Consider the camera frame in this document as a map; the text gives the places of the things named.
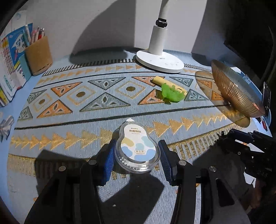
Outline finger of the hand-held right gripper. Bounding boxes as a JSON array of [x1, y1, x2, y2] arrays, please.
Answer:
[[218, 129, 256, 154]]

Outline red and black small pack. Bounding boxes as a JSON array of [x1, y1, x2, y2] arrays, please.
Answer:
[[260, 116, 269, 132]]

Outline brown pen holder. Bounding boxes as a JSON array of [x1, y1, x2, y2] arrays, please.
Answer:
[[24, 35, 53, 76]]

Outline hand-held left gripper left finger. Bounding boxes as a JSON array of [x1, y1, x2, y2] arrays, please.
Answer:
[[24, 138, 117, 224]]

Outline black monitor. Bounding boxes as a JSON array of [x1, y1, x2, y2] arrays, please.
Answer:
[[224, 26, 273, 79]]

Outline white green booklet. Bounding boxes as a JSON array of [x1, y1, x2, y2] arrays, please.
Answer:
[[0, 73, 18, 103]]

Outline blue patterned table mat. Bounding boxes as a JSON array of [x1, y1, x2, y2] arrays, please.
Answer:
[[6, 49, 259, 224]]

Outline correction tape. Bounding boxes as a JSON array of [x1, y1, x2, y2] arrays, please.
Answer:
[[114, 118, 162, 174]]

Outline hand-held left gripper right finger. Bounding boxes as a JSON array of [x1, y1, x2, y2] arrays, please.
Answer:
[[158, 140, 252, 224]]

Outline red white striped book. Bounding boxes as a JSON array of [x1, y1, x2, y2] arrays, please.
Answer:
[[0, 37, 19, 89]]

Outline black smartphone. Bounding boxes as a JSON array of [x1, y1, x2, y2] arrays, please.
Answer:
[[262, 81, 272, 117]]

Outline yellow flat strip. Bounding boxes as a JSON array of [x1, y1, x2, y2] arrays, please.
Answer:
[[153, 76, 188, 96]]

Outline green rubbery toy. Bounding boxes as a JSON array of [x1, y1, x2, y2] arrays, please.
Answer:
[[161, 83, 186, 103]]

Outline white desk lamp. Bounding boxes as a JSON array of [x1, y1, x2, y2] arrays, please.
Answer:
[[136, 0, 184, 73]]

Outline amber ribbed glass bowl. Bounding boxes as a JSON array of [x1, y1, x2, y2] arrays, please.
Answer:
[[211, 60, 266, 118]]

